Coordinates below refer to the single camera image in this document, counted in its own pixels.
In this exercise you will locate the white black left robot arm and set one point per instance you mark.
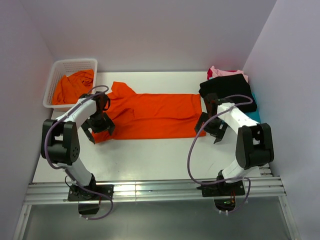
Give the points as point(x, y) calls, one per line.
point(60, 144)

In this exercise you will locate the pink folded t-shirt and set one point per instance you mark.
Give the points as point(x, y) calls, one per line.
point(215, 72)

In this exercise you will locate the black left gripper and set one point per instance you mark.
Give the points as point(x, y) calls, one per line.
point(107, 124)

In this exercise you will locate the teal folded t-shirt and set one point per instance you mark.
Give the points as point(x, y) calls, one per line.
point(254, 115)

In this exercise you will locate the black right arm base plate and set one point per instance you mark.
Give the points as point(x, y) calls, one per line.
point(223, 189)

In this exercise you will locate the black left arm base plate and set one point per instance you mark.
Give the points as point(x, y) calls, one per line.
point(103, 192)

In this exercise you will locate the orange t-shirt in basket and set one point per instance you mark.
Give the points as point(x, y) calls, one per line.
point(70, 88)

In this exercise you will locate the orange t-shirt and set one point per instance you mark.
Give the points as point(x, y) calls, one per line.
point(139, 116)
point(70, 88)

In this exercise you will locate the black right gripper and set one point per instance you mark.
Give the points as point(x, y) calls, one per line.
point(218, 132)

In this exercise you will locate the aluminium table frame rail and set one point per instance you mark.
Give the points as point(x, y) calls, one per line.
point(263, 184)

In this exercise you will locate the black folded t-shirt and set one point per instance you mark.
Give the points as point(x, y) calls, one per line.
point(224, 86)

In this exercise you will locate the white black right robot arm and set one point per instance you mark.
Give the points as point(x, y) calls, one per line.
point(254, 144)

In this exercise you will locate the white plastic laundry basket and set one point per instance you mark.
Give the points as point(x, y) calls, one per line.
point(67, 67)

